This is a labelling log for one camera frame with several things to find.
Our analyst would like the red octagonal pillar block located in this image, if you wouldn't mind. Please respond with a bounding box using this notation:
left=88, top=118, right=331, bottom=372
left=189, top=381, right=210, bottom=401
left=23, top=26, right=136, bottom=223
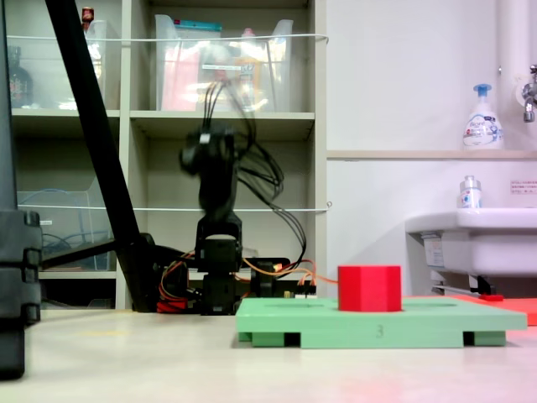
left=337, top=264, right=404, bottom=314

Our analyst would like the large clear plastic bin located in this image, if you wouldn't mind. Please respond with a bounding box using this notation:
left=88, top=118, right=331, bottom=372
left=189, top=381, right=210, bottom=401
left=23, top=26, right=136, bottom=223
left=154, top=14, right=295, bottom=113

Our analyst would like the yellow labelled bottle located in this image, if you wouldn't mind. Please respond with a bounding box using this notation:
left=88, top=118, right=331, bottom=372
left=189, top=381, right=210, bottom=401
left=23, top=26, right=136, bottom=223
left=234, top=27, right=263, bottom=111

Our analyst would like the beige shelf unit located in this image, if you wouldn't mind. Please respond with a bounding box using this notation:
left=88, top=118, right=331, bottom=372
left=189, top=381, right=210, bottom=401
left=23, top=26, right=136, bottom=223
left=0, top=0, right=328, bottom=310

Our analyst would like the black tall tripod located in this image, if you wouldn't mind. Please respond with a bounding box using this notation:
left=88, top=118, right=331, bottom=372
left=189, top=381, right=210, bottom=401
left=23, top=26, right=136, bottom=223
left=39, top=0, right=185, bottom=314

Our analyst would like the blue edged plastic pouch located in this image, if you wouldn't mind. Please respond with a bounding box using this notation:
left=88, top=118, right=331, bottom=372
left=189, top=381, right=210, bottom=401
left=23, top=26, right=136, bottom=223
left=174, top=19, right=223, bottom=43

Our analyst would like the black clamp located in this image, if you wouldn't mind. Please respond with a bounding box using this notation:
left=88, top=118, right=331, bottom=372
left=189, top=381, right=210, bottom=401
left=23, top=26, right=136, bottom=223
left=250, top=258, right=291, bottom=300

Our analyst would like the clear file tray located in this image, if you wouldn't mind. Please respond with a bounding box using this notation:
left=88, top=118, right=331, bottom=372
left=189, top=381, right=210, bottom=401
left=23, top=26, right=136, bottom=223
left=16, top=175, right=117, bottom=272

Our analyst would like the circuit board with white connectors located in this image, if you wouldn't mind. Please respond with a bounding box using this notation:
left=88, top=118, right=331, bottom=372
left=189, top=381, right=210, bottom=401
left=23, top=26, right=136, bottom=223
left=283, top=286, right=319, bottom=301

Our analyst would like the clear plastic storage box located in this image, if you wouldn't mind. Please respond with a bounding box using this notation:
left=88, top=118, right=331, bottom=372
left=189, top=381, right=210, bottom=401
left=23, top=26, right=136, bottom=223
left=6, top=18, right=108, bottom=111

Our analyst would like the brown capped bottle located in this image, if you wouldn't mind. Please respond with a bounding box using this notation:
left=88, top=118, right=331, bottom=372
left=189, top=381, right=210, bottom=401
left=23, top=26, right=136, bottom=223
left=81, top=6, right=104, bottom=81

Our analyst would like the dark glass bottle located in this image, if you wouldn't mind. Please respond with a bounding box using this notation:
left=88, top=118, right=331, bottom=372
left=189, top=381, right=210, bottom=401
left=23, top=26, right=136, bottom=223
left=7, top=45, right=34, bottom=109

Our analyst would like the black notched tripod leg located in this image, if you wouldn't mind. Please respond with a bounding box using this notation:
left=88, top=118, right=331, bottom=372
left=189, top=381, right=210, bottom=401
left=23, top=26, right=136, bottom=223
left=0, top=0, right=43, bottom=381

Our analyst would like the green shape sorting board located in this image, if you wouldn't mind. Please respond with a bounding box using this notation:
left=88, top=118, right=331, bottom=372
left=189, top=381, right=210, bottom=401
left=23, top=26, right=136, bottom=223
left=234, top=296, right=529, bottom=349

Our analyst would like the small clear bottle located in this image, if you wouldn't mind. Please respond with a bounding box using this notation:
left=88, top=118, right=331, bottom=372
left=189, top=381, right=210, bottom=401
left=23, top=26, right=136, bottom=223
left=459, top=175, right=483, bottom=210

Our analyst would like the white pump soap bottle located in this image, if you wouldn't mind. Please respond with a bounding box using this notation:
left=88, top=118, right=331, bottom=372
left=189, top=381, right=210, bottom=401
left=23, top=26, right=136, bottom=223
left=462, top=83, right=504, bottom=151

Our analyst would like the white ceramic sink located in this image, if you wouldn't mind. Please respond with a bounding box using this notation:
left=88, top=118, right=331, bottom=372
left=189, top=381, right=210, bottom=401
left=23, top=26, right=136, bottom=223
left=404, top=207, right=537, bottom=295

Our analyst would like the white notice sticker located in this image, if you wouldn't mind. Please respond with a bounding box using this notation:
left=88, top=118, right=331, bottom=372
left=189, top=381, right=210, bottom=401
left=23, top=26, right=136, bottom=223
left=510, top=179, right=537, bottom=196

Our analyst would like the metal water faucet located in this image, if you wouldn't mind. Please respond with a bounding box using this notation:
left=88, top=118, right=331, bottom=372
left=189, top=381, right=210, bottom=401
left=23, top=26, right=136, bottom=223
left=519, top=64, right=537, bottom=123

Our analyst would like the black servo cable bundle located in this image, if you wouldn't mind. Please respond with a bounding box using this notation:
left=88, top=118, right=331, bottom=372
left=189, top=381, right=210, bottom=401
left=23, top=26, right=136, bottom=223
left=203, top=81, right=307, bottom=270

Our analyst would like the orange red wire bundle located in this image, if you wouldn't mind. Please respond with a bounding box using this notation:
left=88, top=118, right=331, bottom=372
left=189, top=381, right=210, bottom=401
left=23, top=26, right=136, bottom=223
left=157, top=251, right=202, bottom=314

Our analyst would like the long orange wire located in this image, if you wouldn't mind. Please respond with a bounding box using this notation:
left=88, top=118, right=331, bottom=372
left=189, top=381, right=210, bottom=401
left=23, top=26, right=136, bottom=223
left=242, top=258, right=341, bottom=300

